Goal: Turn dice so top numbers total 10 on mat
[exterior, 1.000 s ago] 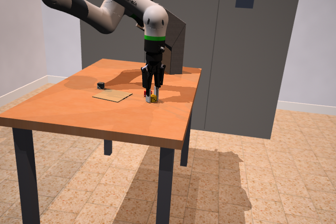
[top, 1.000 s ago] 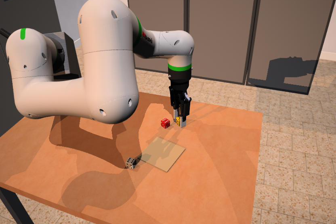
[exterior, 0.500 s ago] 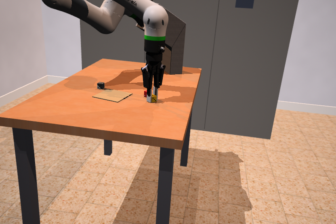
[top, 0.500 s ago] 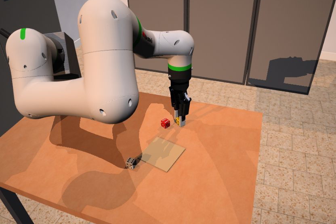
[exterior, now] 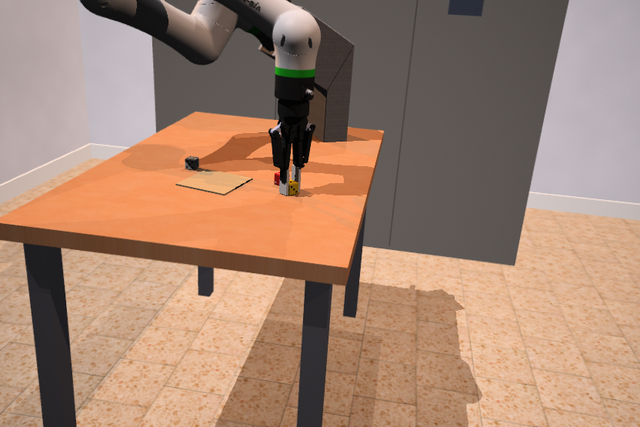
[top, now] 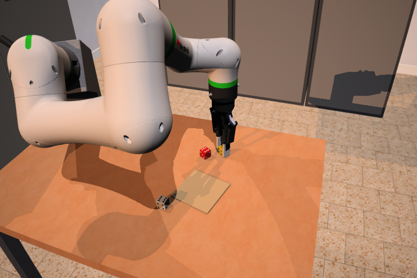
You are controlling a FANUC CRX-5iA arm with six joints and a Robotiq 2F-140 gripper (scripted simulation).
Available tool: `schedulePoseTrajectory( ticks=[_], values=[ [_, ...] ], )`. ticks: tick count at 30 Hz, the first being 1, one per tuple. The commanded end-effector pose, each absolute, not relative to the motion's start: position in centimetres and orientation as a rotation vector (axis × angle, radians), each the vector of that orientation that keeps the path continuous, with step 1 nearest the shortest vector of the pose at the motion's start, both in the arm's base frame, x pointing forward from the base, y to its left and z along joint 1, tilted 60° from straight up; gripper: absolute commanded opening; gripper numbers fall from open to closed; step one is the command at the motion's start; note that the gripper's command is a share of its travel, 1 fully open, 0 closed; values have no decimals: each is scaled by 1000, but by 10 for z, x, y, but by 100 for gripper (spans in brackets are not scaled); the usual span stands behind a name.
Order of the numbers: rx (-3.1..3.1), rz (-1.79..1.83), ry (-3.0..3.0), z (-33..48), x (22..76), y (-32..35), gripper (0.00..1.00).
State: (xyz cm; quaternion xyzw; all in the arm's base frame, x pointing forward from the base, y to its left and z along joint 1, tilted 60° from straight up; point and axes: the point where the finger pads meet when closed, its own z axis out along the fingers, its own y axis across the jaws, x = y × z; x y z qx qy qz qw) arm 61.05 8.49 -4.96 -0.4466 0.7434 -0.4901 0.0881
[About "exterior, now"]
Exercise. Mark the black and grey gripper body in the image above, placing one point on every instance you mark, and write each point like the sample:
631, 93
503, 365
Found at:
290, 114

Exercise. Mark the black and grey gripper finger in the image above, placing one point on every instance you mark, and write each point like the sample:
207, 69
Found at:
281, 152
301, 148

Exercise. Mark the tan flat mat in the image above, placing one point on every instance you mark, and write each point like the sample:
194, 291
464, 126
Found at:
214, 181

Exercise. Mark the white die with black pips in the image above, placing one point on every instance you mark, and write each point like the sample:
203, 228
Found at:
191, 162

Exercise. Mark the yellow die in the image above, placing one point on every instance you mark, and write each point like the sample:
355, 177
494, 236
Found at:
292, 188

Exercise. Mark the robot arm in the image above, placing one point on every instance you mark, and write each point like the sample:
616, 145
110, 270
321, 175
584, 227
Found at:
292, 31

